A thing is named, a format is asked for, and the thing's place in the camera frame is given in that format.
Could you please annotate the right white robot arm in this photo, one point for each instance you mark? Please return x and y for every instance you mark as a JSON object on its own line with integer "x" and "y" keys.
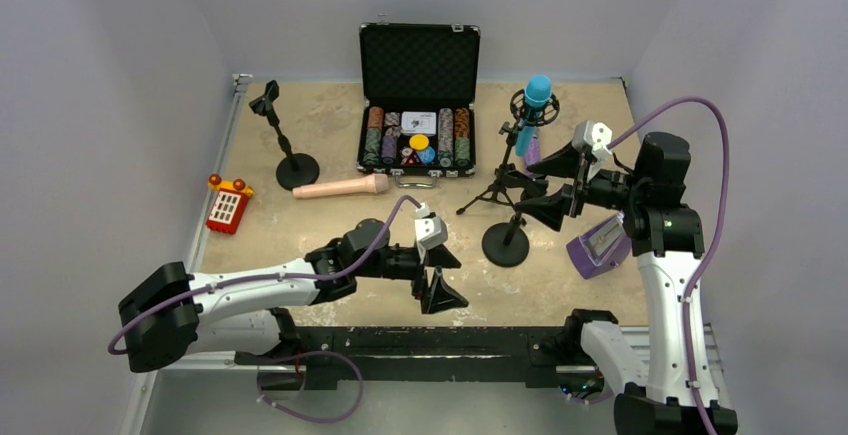
{"x": 673, "y": 392}

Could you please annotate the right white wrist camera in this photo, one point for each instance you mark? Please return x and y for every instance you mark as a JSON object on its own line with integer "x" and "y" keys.
{"x": 594, "y": 138}

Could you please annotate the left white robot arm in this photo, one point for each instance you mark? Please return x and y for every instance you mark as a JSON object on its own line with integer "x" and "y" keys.
{"x": 174, "y": 313}

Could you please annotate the yellow poker chip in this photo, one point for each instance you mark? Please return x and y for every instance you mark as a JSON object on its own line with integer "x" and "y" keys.
{"x": 419, "y": 142}

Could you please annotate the black round-base mic stand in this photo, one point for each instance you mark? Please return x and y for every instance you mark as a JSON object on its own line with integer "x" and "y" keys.
{"x": 506, "y": 244}

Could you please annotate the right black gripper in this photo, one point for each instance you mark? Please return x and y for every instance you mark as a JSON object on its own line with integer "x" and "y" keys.
{"x": 574, "y": 187}

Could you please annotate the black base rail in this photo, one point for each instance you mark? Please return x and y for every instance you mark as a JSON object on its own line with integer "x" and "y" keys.
{"x": 530, "y": 355}

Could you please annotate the pink microphone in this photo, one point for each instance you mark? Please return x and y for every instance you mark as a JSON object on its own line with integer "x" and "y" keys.
{"x": 371, "y": 184}

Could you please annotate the blue poker chip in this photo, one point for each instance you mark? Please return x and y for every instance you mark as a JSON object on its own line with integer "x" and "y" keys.
{"x": 427, "y": 156}

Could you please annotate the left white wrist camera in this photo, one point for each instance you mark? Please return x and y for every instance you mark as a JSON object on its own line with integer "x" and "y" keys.
{"x": 429, "y": 228}

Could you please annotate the purple glitter microphone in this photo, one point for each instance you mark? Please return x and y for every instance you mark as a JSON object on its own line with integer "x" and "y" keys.
{"x": 532, "y": 154}

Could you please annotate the black round-base stand far left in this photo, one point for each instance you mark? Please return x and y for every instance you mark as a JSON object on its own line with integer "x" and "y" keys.
{"x": 295, "y": 169}

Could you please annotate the blue microphone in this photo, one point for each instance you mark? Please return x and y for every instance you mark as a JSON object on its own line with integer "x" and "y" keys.
{"x": 536, "y": 96}

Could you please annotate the red yellow toy block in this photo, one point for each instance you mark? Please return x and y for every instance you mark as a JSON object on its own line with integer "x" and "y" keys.
{"x": 228, "y": 204}

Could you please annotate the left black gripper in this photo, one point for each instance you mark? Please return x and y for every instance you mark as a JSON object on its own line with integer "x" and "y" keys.
{"x": 424, "y": 270}

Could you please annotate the black poker chip case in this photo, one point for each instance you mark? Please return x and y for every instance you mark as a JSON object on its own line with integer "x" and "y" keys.
{"x": 418, "y": 67}

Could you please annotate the black tripod shock-mount stand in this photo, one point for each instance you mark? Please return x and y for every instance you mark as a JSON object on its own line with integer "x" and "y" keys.
{"x": 511, "y": 130}

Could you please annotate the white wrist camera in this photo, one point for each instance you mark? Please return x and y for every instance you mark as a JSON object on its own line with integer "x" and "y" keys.
{"x": 594, "y": 138}
{"x": 429, "y": 228}

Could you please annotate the white card deck box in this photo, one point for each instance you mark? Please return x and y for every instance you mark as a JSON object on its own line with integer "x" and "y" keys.
{"x": 419, "y": 122}

